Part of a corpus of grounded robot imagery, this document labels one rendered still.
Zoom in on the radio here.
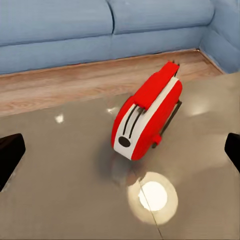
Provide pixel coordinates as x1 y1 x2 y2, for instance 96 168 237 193
111 61 183 160

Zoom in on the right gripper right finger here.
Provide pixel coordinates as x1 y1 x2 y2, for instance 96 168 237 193
224 132 240 172

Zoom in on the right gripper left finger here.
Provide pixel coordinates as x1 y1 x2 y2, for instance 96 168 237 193
0 133 26 192

